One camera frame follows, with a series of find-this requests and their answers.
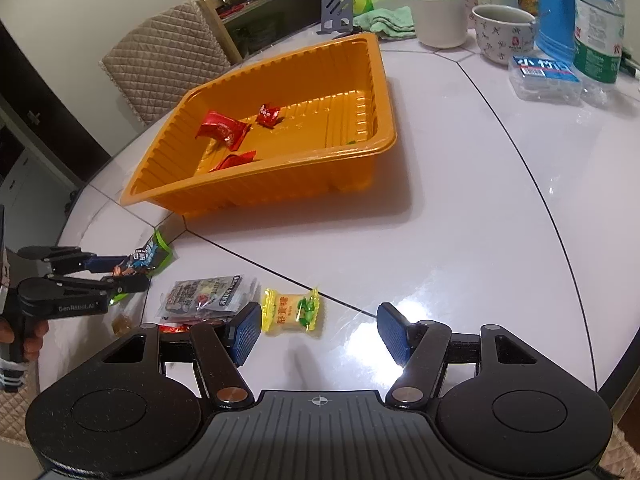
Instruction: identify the patterned white mug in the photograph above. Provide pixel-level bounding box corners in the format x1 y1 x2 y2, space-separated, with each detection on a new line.
471 4 538 65

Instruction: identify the dark wooden cabinet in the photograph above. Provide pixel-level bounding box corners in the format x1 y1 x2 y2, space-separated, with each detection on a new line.
0 20 113 191

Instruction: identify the green blue snack bar packet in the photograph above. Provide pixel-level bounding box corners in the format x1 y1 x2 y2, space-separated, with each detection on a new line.
109 227 177 306

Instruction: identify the quilted beige chair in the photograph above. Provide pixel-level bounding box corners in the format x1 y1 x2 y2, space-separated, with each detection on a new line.
0 360 51 443
99 0 232 128

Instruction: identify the wooden shelf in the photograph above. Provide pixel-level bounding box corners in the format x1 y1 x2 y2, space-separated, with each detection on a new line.
197 0 361 61

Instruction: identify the green towel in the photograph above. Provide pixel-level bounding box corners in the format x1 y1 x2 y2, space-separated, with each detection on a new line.
354 6 417 41

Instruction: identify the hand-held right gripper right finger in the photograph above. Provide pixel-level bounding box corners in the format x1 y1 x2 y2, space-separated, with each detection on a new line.
376 301 541 408

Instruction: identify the beige quilted cushion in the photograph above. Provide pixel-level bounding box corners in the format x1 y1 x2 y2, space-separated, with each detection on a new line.
612 422 640 480

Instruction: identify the clear water bottle green cap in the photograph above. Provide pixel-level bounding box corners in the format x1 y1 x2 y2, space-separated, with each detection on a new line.
572 0 626 106

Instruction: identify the blue thermos jug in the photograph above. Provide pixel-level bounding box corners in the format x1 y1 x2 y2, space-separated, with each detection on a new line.
535 0 581 63

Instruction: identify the white cup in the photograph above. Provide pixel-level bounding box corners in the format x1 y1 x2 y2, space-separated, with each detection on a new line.
406 0 468 49

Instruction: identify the white cabinet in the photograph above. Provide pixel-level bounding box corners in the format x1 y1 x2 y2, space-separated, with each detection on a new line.
0 150 76 241

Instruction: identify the large red snack packet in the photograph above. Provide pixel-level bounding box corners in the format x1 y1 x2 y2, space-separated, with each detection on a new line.
195 110 252 151

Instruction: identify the red packet with white label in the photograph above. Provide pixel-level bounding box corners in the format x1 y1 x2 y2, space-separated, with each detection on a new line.
207 150 257 173

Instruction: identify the grey phone stand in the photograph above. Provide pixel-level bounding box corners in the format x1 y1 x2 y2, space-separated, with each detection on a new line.
317 0 357 35

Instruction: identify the clear plastic toothpick box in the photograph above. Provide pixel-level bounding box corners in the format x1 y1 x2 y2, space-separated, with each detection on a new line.
508 54 583 106

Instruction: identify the person's left hand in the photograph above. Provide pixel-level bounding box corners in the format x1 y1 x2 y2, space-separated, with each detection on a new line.
22 319 50 361

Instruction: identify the orange plastic tray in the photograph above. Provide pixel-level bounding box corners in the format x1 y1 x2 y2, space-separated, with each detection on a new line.
119 31 398 220

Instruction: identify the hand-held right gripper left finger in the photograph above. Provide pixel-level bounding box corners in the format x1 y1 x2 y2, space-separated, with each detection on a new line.
97 301 263 408

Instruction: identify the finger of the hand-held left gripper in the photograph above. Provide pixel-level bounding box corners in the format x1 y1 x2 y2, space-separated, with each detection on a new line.
17 246 122 274
45 272 151 297

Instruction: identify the yellow candy packet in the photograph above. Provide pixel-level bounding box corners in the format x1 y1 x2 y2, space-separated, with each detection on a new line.
262 286 321 333

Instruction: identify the clear dark snack packet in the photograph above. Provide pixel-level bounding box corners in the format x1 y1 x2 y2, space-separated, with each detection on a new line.
159 274 258 321

